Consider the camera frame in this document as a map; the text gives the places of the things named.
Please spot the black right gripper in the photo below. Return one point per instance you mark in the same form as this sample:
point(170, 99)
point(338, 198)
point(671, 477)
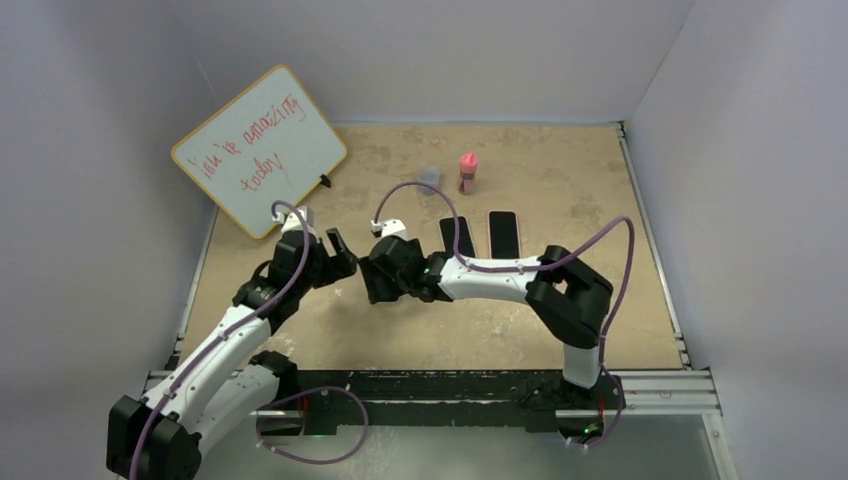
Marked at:
point(373, 272)

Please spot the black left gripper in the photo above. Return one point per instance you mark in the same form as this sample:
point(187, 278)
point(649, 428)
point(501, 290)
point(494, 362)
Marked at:
point(342, 264)

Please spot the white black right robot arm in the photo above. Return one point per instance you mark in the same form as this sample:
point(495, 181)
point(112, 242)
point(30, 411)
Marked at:
point(570, 298)

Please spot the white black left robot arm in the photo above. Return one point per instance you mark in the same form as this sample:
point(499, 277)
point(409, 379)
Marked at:
point(167, 432)

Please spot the phone in beige case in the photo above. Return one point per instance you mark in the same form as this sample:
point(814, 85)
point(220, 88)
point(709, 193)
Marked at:
point(449, 229)

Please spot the phone in pink case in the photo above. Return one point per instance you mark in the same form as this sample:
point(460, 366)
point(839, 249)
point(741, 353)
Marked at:
point(504, 237)

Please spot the clear plastic cup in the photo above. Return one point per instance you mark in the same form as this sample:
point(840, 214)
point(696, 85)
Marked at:
point(428, 176)

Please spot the pink capped marker jar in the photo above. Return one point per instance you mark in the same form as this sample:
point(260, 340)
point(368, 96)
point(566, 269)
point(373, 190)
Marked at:
point(468, 166)

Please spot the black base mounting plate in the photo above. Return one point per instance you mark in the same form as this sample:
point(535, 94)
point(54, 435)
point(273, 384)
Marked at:
point(538, 401)

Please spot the yellow framed whiteboard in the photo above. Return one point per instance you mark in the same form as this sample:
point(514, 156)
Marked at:
point(269, 143)

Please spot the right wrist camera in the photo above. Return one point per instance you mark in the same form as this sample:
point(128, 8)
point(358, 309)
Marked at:
point(387, 228)

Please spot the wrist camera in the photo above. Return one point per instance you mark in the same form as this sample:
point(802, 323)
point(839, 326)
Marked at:
point(387, 228)
point(295, 220)

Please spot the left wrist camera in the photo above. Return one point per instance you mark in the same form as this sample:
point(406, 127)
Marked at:
point(295, 220)

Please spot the aluminium table edge rail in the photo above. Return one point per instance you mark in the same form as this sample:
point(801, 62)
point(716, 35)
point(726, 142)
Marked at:
point(679, 338)

